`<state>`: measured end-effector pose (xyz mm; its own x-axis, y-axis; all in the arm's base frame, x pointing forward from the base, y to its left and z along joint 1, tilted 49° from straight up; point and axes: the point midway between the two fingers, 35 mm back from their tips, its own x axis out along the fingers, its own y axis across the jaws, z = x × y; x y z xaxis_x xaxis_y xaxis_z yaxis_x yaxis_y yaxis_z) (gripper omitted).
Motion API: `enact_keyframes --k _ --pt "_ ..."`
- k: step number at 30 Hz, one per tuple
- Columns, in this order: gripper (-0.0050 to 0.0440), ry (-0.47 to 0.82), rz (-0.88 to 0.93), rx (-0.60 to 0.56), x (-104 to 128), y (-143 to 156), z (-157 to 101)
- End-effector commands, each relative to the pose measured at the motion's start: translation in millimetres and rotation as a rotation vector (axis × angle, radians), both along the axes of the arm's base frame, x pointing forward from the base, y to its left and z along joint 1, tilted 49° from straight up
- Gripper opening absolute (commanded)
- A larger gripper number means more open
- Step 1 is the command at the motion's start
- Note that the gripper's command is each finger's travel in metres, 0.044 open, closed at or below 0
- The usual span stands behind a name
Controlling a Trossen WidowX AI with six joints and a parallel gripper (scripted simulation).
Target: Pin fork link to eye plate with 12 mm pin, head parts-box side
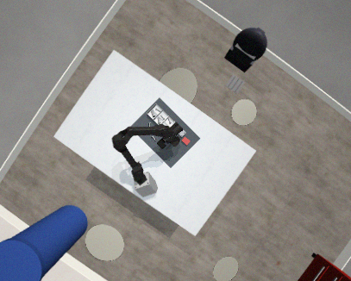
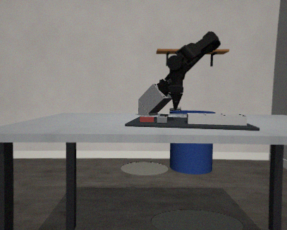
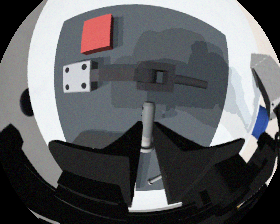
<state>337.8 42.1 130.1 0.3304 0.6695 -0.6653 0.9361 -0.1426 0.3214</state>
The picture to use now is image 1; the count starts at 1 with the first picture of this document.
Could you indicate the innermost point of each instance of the red square block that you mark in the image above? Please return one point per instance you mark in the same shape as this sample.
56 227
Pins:
186 141

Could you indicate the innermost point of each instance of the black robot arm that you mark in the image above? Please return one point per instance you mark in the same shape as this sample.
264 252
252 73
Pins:
119 143

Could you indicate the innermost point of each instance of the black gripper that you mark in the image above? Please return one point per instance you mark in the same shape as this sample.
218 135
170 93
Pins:
161 144

